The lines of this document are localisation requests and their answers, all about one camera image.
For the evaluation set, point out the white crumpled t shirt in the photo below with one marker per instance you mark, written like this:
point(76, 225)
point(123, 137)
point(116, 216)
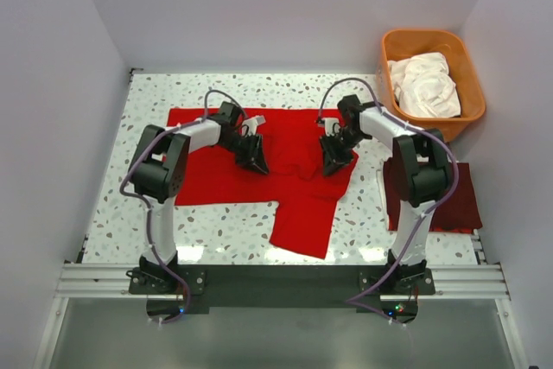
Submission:
point(423, 88)

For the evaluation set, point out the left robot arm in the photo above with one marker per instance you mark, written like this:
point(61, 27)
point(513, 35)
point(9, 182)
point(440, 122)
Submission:
point(156, 175)

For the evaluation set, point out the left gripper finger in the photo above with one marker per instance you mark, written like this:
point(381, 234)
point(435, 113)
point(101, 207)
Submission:
point(261, 166)
point(250, 165)

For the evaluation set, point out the dark red folded t shirt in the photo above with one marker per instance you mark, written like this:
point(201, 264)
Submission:
point(459, 214)

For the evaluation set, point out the bright red t shirt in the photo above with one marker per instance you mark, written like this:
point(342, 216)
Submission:
point(306, 198)

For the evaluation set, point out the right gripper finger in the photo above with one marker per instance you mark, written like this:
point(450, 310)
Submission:
point(328, 156)
point(344, 160)

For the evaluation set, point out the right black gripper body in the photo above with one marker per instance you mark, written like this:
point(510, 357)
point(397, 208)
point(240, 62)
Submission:
point(341, 144)

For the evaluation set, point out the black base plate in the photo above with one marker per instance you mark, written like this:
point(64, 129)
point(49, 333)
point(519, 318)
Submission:
point(251, 286)

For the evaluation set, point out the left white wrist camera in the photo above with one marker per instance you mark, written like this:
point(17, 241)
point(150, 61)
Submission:
point(250, 125)

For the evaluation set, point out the aluminium rail frame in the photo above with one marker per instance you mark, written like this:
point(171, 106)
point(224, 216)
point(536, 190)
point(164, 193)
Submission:
point(477, 281)

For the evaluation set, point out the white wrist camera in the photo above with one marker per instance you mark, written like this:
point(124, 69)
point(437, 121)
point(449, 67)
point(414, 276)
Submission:
point(331, 126)
point(250, 125)

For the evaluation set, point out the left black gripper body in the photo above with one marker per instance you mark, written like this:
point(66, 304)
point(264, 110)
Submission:
point(244, 148)

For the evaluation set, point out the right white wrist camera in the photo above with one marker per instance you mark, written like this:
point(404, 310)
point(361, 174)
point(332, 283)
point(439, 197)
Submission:
point(331, 126)

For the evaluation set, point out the orange plastic basket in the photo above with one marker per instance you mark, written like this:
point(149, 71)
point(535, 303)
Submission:
point(399, 44)

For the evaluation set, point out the white folded t shirt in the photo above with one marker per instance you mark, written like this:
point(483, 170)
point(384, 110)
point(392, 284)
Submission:
point(381, 189)

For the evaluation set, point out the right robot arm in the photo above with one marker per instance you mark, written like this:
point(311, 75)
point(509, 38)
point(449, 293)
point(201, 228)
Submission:
point(424, 174)

